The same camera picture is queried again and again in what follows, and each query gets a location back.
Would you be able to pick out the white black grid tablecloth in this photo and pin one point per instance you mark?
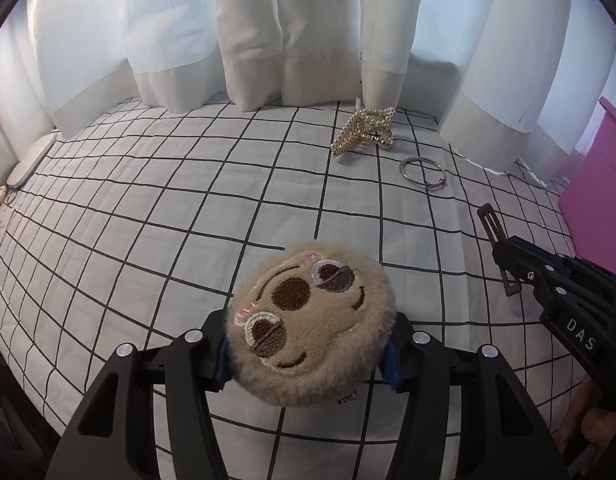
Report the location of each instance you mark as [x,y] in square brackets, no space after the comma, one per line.
[163,220]

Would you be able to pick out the beige plush face hair clip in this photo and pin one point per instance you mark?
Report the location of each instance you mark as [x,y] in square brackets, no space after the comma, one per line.
[308,320]

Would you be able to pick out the pearl hair claw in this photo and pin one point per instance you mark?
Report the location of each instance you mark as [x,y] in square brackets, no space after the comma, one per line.
[363,130]

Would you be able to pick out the purple plastic basin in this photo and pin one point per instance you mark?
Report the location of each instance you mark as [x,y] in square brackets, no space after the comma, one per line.
[597,200]

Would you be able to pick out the person's right hand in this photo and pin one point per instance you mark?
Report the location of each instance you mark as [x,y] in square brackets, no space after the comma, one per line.
[600,422]

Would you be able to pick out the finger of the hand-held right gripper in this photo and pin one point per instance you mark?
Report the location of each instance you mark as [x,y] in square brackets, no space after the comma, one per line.
[537,251]
[517,265]

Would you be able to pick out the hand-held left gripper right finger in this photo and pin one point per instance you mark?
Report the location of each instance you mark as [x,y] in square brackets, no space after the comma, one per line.
[391,365]

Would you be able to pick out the white flat device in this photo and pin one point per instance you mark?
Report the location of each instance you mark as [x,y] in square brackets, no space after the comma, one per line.
[30,160]

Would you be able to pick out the brown hair clip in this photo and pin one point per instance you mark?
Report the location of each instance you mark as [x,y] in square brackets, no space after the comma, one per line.
[497,240]

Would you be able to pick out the cream curtain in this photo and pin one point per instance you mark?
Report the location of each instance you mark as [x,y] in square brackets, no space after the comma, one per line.
[308,30]

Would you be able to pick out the white sheer curtain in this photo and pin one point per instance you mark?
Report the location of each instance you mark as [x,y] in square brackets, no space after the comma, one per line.
[128,30]
[512,60]

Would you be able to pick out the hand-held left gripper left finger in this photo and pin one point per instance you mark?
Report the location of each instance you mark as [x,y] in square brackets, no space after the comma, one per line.
[219,360]

